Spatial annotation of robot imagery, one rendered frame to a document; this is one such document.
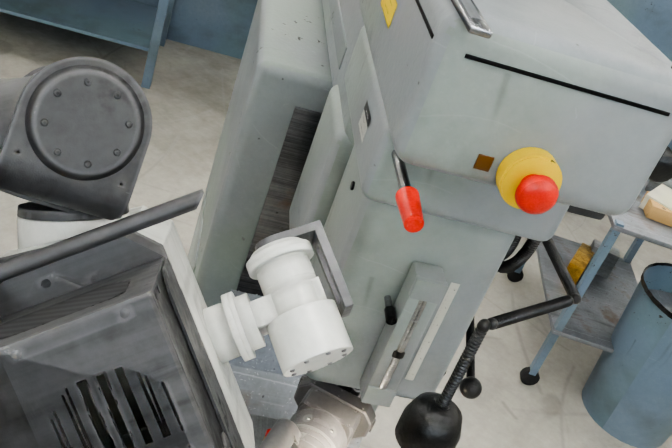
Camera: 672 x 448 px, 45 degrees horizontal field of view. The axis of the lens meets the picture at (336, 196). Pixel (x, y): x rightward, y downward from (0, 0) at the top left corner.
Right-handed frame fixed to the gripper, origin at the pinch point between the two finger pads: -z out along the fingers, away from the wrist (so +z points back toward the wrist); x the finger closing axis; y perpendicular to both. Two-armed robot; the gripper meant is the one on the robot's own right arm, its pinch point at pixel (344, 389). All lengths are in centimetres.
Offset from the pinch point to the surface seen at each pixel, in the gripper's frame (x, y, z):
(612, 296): -73, 89, -244
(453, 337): -10.7, -20.9, 5.1
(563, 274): -19.2, -34.9, 2.5
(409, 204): -1, -47, 27
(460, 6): 2, -66, 26
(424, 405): -10.7, -21.7, 21.3
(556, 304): -19.2, -34.8, 10.1
